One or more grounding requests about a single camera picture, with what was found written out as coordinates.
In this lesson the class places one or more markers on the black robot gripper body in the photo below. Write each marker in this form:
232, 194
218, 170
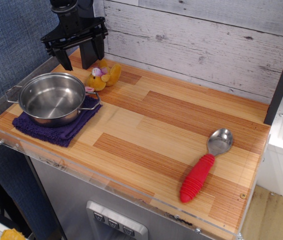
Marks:
63, 36

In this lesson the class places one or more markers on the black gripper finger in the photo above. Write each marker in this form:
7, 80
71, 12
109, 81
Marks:
62, 57
98, 46

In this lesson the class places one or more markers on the yellow plush bunny toy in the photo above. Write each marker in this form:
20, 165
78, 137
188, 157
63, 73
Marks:
103, 76

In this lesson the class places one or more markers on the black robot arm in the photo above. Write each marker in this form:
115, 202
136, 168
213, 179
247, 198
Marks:
64, 3

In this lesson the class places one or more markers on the stainless steel pot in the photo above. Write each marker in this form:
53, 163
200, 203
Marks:
53, 99

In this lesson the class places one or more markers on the purple folded cloth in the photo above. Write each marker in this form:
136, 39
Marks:
61, 136

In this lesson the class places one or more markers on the clear acrylic edge guard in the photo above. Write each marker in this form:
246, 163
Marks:
147, 163

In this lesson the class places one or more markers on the silver toy fridge front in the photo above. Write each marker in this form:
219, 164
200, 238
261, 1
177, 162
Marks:
68, 195

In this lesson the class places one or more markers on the silver dispenser button panel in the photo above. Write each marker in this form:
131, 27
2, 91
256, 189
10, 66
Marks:
108, 224

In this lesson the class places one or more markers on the yellow object at corner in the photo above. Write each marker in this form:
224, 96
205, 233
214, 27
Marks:
12, 234

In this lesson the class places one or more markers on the red handled metal scoop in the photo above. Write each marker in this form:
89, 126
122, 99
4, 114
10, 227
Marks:
218, 143

